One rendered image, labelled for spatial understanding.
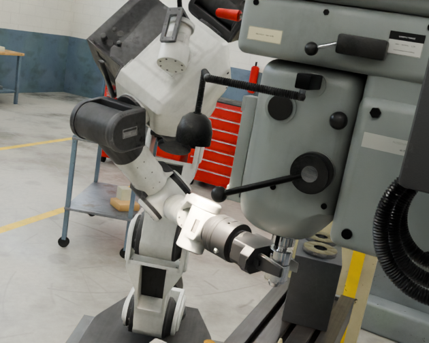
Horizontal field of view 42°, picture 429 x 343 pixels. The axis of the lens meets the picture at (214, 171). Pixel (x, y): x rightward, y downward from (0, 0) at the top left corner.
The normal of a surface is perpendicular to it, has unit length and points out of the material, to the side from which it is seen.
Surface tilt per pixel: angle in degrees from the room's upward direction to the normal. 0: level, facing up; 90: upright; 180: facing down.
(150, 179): 104
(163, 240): 81
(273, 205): 109
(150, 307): 28
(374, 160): 90
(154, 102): 95
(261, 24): 90
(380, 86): 90
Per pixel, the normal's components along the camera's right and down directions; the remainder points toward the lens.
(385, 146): -0.40, 0.15
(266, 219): -0.42, 0.64
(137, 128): 0.78, 0.28
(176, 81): 0.02, -0.33
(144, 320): -0.12, 0.44
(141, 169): 0.59, 0.50
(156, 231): -0.05, 0.06
